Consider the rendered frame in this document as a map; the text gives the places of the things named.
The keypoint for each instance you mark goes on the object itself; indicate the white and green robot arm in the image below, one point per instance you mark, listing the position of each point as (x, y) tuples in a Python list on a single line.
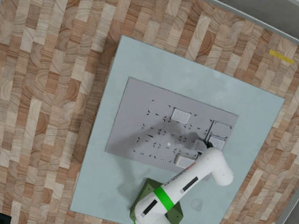
[(153, 208)]

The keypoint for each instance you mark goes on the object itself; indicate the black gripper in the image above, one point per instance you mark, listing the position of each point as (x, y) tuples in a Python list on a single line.
[(208, 144)]

